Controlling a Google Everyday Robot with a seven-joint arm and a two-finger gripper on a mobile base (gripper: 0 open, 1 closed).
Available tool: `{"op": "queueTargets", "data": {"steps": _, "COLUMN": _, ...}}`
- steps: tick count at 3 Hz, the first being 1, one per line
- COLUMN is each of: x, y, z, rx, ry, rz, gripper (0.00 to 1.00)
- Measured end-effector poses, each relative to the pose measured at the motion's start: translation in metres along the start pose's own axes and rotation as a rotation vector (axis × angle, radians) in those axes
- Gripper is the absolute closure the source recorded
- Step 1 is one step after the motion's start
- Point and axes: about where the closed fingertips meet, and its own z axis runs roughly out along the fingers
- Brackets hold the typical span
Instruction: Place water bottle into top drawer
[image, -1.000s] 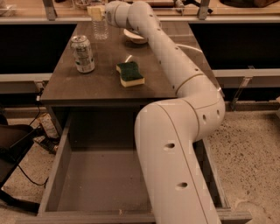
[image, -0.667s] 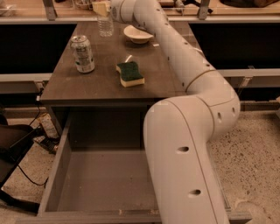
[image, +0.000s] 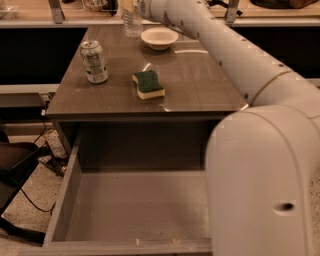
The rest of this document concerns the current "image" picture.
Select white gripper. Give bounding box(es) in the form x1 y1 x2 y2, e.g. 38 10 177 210
119 0 153 20

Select clear plastic water bottle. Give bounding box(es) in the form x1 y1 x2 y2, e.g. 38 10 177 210
120 6 143 38

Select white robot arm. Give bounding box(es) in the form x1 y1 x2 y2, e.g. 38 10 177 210
119 0 320 256

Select open grey top drawer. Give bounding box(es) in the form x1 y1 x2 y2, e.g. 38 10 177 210
19 124 211 256

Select white paper bowl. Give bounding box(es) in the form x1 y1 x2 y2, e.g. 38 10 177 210
141 27 178 50

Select silver soda can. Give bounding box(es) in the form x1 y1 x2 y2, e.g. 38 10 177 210
80 40 108 84

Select green and yellow sponge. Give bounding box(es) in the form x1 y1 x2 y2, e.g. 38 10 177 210
132 70 165 100

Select grey cabinet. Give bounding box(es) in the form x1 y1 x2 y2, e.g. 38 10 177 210
48 25 246 157

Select black chair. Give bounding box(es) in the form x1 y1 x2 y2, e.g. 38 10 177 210
0 131 45 244

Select grey metal post left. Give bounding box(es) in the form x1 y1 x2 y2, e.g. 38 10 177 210
48 0 65 24

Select grey metal post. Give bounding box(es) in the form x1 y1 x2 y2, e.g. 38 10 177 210
48 0 65 24
225 0 240 23

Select grey metal post right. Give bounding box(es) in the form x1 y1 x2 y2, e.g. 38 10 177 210
225 0 240 23

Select black floor cable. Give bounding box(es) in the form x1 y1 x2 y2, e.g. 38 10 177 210
19 99 56 216

